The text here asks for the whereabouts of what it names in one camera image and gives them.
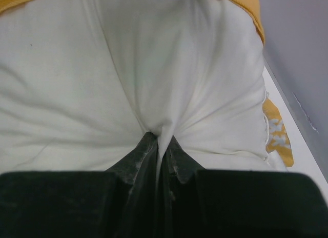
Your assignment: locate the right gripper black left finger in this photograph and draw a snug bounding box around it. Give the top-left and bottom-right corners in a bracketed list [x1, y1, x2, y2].
[1, 132, 157, 237]

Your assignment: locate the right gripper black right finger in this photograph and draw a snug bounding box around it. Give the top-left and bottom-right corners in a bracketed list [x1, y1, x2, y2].
[160, 138, 327, 237]

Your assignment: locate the blue yellow Mickey pillowcase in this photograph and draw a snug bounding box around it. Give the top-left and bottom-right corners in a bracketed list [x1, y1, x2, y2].
[1, 0, 294, 167]

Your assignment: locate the white pillow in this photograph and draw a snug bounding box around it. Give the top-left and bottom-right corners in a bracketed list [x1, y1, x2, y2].
[1, 0, 285, 172]

